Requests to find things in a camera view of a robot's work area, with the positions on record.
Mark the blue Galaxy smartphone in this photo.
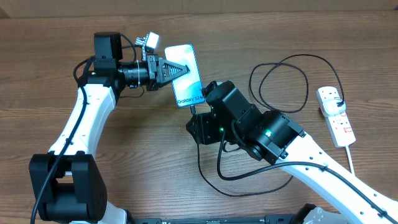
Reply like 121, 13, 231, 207
165, 44, 205, 108

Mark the black USB charging cable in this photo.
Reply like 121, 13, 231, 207
189, 54, 346, 198

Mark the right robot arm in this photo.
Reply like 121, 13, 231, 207
186, 81, 397, 223

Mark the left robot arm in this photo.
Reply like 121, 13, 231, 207
29, 32, 190, 223

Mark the white charger adapter plug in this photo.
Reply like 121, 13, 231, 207
320, 99, 346, 117

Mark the white power strip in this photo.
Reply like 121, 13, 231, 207
316, 86, 356, 147

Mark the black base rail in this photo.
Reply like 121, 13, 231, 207
127, 203, 343, 224

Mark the white power strip cord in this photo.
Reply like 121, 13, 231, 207
344, 146, 356, 177

